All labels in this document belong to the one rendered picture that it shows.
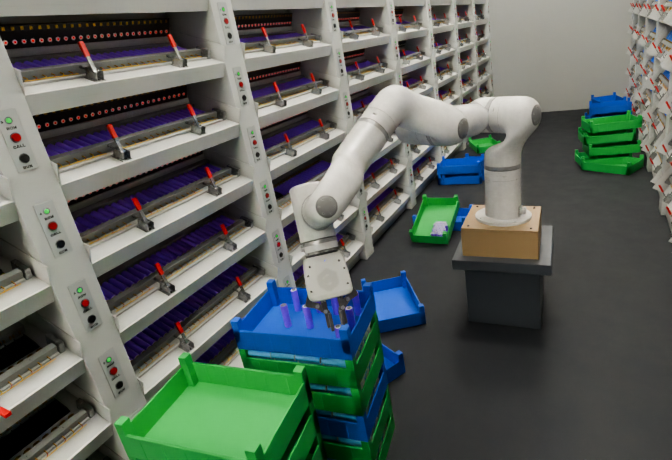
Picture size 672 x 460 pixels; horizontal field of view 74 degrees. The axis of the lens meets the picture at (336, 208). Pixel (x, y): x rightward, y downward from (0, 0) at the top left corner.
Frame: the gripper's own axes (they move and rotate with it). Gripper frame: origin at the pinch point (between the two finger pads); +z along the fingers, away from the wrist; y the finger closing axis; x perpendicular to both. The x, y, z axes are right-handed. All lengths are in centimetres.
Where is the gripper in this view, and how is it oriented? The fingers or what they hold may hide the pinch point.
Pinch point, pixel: (336, 320)
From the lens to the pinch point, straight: 102.9
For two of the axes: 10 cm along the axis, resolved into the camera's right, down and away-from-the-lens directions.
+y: 9.7, -2.1, 1.1
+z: 2.2, 9.7, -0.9
